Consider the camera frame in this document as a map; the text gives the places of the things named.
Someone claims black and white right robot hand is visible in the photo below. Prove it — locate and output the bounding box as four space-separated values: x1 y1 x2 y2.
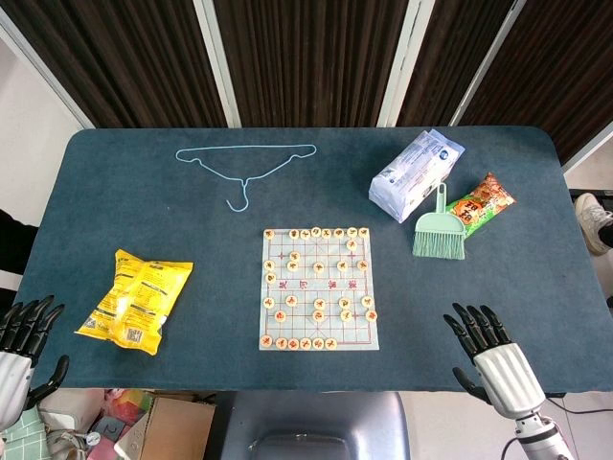
443 303 547 420

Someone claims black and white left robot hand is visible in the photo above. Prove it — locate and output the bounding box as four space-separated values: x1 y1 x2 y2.
0 295 71 433

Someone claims mint green hand brush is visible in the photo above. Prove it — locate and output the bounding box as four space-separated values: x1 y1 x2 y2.
412 182 466 261

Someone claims white plastic box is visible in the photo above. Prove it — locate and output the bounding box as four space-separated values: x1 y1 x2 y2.
37 388 107 435

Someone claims green checkered cloth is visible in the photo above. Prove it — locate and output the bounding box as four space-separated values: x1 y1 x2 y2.
0 400 49 460

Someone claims pink yellow toy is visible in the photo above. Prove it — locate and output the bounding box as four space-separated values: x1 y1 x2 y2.
103 388 155 426

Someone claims person in dark clothing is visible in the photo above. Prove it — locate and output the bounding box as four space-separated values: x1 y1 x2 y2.
0 208 40 292

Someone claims yellow snack bag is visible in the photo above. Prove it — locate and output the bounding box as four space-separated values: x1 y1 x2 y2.
74 248 195 357

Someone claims brown cardboard box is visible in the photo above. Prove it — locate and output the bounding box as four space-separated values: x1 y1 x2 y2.
125 393 217 460

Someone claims orange green snack packet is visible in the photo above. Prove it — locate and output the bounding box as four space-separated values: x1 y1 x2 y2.
444 172 517 240

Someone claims white sneaker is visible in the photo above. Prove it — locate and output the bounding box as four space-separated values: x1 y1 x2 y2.
573 192 613 256

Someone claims grey blue chair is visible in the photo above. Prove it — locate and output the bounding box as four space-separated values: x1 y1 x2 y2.
223 391 409 460

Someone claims dark blue felt table mat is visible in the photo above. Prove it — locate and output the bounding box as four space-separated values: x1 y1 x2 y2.
7 125 609 392

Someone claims translucent xiangqi board sheet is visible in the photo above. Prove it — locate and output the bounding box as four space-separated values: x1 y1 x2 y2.
259 228 382 353

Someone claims white blue tissue pack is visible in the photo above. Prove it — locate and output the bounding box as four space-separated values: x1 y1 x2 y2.
368 128 466 224

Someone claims dark slatted partition panel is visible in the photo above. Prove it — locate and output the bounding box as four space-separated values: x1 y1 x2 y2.
449 0 613 167
377 0 528 128
193 0 435 128
0 0 240 129

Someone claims black cable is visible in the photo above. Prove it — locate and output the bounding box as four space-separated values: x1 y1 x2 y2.
544 392 613 417

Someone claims light blue wire hanger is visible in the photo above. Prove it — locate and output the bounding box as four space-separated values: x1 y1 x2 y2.
175 143 318 213

